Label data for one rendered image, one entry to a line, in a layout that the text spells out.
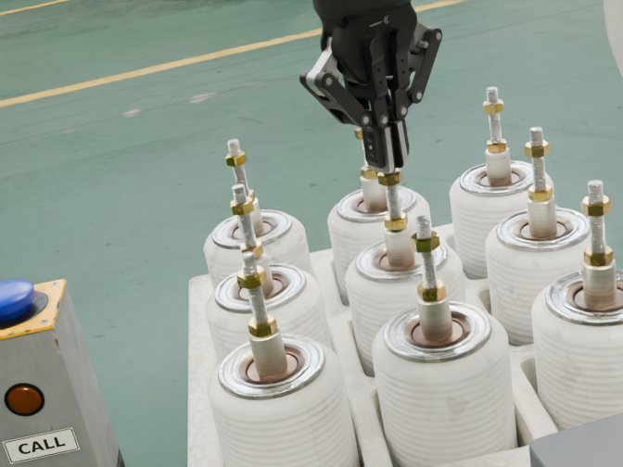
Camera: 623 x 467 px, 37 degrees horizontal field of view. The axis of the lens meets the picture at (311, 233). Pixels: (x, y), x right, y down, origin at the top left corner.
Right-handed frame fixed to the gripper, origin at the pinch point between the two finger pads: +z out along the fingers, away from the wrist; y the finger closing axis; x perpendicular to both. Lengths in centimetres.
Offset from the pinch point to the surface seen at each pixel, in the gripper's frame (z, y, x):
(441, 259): 9.7, -1.2, 3.2
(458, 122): 35, -78, -66
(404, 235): 7.4, 0.3, 0.9
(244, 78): 35, -81, -139
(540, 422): 17.2, 3.2, 15.5
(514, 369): 17.2, -0.8, 10.0
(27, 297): 2.6, 27.4, -8.2
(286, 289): 9.8, 8.9, -4.3
